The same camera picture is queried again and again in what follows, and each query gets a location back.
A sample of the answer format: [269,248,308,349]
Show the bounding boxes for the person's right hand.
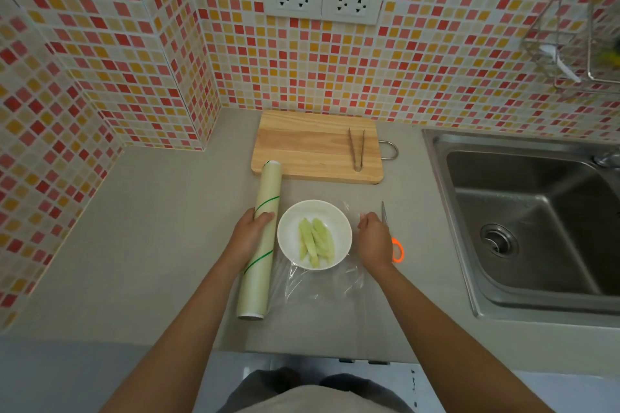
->
[357,212,394,276]

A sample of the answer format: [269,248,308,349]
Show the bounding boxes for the clear cling film sheet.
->
[270,200,370,304]

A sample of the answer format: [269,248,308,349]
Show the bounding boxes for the person's grey shirt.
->
[217,368,418,413]

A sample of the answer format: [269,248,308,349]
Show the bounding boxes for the stainless steel sink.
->
[421,128,620,320]

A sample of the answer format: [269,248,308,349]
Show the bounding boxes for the person's left forearm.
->
[99,254,255,413]

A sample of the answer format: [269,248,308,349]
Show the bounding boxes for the orange handled scissors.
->
[381,201,405,264]

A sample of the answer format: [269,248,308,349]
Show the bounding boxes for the metal wire rack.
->
[522,0,620,94]

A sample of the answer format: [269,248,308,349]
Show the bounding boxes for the wooden cutting board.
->
[250,110,400,185]

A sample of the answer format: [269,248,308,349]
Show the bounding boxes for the person's left hand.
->
[228,208,276,267]

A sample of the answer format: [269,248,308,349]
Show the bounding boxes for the white plastic utensil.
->
[537,44,583,85]

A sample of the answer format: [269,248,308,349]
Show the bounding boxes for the white bowl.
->
[277,200,353,271]

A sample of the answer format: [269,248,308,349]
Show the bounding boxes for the pale green cucumber slice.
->
[311,226,326,267]
[298,217,319,268]
[312,217,336,264]

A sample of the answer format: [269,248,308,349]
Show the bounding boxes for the cling film roll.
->
[236,160,283,321]

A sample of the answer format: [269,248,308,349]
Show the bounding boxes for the chrome faucet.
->
[594,148,620,168]

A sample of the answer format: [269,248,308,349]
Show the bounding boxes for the metal tongs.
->
[348,128,367,173]

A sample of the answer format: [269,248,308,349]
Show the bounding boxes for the sink drain strainer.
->
[480,223,519,257]

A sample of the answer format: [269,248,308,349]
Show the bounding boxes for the person's right forearm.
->
[366,260,556,413]

